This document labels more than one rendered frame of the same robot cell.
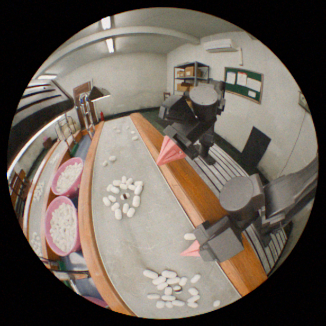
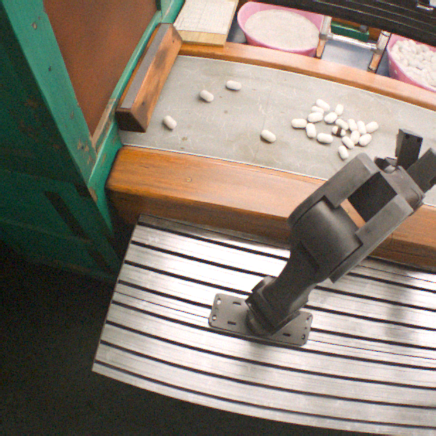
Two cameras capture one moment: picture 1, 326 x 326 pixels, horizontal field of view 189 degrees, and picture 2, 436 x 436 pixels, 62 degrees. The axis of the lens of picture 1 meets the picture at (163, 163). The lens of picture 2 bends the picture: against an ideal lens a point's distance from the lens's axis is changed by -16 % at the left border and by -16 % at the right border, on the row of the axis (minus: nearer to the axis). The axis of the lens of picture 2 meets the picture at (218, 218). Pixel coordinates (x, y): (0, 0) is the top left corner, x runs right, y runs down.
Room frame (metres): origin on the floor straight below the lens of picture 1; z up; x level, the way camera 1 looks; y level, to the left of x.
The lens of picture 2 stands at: (-0.07, -0.64, 1.48)
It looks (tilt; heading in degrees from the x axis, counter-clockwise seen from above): 66 degrees down; 124
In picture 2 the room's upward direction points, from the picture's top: 2 degrees clockwise
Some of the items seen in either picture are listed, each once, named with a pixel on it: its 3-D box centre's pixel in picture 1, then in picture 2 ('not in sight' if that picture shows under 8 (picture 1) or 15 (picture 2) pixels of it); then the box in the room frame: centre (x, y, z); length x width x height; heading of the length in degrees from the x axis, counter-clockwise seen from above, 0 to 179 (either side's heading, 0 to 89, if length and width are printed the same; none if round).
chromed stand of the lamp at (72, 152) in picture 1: (60, 134); not in sight; (0.51, 0.87, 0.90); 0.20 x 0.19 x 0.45; 24
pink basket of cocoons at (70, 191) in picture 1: (69, 179); not in sight; (0.21, 0.52, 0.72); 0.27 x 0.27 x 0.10
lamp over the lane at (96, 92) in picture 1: (102, 92); not in sight; (0.71, 0.43, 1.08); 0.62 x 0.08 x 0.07; 24
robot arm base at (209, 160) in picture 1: (204, 148); not in sight; (0.48, -0.25, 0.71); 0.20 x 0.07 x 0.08; 21
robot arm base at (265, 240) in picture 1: (268, 228); (263, 317); (-0.08, -0.47, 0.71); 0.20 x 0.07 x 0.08; 21
